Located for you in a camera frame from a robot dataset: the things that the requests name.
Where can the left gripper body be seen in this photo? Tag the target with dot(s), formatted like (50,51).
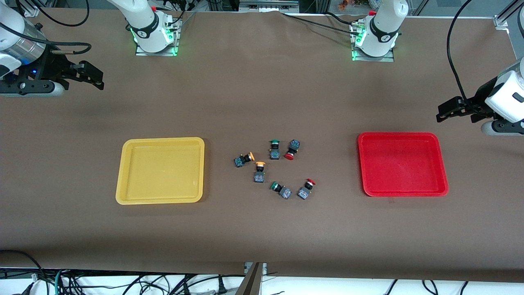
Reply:
(481,96)

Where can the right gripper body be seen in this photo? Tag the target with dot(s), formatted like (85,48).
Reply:
(54,64)

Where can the red push button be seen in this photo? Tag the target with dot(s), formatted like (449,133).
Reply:
(306,189)
(292,149)

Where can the yellow push button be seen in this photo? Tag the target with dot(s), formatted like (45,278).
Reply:
(244,159)
(258,173)

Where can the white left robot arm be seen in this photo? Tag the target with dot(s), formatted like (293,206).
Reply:
(385,24)

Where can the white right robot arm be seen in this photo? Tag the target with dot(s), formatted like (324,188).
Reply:
(143,16)

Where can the red plastic tray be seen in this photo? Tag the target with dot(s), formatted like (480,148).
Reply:
(403,164)

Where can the yellow plastic tray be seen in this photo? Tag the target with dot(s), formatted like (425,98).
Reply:
(159,172)

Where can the green push button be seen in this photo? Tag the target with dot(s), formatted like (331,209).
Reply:
(274,150)
(281,191)

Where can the grey power strip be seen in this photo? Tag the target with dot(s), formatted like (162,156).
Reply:
(268,5)

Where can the black plug under table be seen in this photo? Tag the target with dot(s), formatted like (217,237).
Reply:
(222,287)

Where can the metal table leg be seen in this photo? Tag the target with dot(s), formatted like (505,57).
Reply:
(250,280)

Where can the aluminium frame corner bracket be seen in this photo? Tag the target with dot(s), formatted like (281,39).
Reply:
(507,14)
(29,10)

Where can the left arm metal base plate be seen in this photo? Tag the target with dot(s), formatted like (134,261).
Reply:
(391,57)

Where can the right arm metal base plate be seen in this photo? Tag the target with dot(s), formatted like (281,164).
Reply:
(174,43)

